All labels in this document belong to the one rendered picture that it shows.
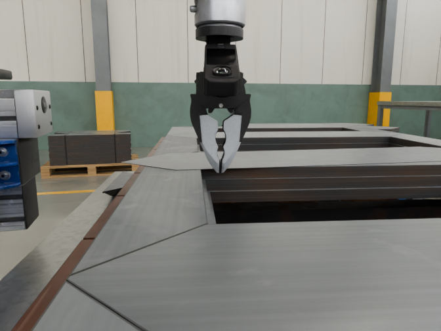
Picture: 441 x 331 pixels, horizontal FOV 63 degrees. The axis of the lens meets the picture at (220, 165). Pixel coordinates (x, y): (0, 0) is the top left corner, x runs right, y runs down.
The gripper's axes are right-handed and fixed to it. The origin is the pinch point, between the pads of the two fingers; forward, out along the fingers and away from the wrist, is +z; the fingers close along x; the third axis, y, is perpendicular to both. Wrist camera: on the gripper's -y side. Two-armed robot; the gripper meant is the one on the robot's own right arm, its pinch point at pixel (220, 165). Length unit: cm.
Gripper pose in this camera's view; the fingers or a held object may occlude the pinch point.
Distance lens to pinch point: 55.4
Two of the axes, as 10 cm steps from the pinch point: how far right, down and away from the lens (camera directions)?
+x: -10.0, 0.1, -0.8
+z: 0.0, 9.8, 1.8
